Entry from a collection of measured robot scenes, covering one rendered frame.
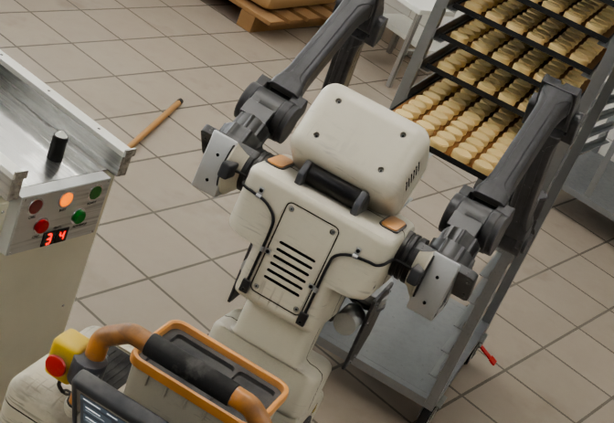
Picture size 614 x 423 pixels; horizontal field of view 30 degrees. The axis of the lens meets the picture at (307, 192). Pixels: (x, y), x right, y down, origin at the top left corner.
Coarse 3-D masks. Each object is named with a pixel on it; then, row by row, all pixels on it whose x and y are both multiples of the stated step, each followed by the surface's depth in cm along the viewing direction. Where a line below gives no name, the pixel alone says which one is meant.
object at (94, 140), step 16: (0, 64) 255; (16, 64) 254; (0, 80) 255; (16, 80) 252; (32, 80) 250; (16, 96) 253; (32, 96) 250; (48, 96) 247; (48, 112) 248; (64, 112) 245; (80, 112) 245; (64, 128) 246; (80, 128) 243; (96, 128) 242; (80, 144) 244; (96, 144) 241; (112, 144) 238; (96, 160) 242; (112, 160) 239; (128, 160) 239
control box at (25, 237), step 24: (24, 192) 221; (48, 192) 225; (72, 192) 230; (24, 216) 223; (48, 216) 229; (72, 216) 235; (96, 216) 241; (0, 240) 225; (24, 240) 227; (48, 240) 233
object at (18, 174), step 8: (0, 152) 219; (0, 160) 216; (8, 160) 217; (0, 168) 215; (8, 168) 215; (16, 168) 216; (0, 176) 216; (8, 176) 214; (16, 176) 214; (24, 176) 215; (0, 184) 216; (8, 184) 215; (16, 184) 216; (0, 192) 217; (8, 192) 215; (16, 192) 217; (8, 200) 216
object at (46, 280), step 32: (0, 96) 252; (0, 128) 240; (32, 128) 244; (32, 160) 233; (64, 160) 237; (0, 224) 223; (0, 256) 229; (32, 256) 237; (64, 256) 246; (0, 288) 235; (32, 288) 243; (64, 288) 253; (0, 320) 241; (32, 320) 250; (64, 320) 260; (0, 352) 247; (32, 352) 257; (0, 384) 254
